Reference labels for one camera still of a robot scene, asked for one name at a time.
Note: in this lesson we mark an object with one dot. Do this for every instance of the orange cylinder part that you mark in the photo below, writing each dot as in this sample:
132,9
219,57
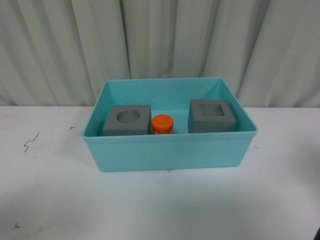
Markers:
162,124

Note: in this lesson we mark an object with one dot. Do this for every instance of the gray block with round hole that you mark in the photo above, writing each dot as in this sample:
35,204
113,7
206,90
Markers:
128,120

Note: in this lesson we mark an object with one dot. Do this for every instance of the gray block with square hole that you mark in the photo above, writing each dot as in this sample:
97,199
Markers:
210,116

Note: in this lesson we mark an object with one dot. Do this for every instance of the light blue plastic box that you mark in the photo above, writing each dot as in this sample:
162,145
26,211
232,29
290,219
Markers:
179,150

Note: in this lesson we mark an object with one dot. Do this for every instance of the white curtain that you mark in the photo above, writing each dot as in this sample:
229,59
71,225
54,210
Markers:
60,52

